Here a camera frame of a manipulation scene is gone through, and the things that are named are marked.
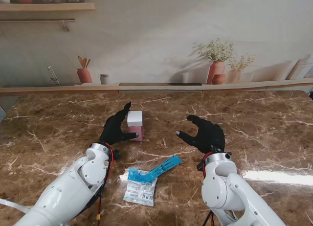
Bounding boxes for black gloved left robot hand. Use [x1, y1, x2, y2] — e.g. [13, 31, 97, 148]
[98, 101, 140, 146]

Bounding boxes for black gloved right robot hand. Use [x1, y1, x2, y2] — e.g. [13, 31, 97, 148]
[175, 114, 225, 155]

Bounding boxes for pink seasoning bottle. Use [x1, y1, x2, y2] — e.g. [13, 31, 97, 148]
[128, 124, 144, 141]

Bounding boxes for white square bottle cap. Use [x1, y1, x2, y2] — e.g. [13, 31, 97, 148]
[127, 110, 144, 128]

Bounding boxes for blue plastic bag clip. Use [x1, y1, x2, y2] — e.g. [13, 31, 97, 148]
[144, 155, 182, 184]

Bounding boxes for blue white seasoning bag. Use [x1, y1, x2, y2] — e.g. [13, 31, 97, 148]
[122, 167, 158, 207]

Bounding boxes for small round terracotta pot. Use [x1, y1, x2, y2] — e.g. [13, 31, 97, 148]
[211, 73, 227, 85]

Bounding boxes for terracotta utensil pot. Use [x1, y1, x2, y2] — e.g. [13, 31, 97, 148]
[77, 56, 93, 84]

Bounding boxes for terracotta vase with flowers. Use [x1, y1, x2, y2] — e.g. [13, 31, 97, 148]
[195, 39, 234, 85]

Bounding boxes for pale vase with flowers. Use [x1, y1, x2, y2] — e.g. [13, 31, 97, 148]
[227, 55, 255, 84]

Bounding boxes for metal faucet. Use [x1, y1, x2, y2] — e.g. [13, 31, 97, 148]
[47, 66, 61, 85]

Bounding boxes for red black left arm cables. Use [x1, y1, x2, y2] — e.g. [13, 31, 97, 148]
[83, 144, 115, 226]

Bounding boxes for red black arm cables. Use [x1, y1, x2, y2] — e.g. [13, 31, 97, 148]
[201, 152, 217, 226]
[83, 144, 115, 226]

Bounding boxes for red black right arm cables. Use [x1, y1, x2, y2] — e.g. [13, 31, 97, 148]
[201, 152, 217, 226]

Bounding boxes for metal hanging rail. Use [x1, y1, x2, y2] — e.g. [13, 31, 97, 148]
[0, 18, 76, 32]

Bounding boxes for wooden wall shelf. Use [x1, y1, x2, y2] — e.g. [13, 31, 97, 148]
[0, 2, 95, 14]

